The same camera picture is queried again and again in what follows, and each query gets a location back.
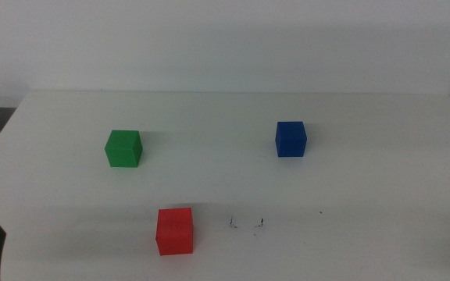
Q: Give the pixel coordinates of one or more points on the green cube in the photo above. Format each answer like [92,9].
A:
[123,150]

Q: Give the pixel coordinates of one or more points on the red cube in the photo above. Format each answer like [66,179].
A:
[174,232]

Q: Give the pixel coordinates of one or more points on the blue cube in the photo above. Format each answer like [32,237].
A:
[290,139]

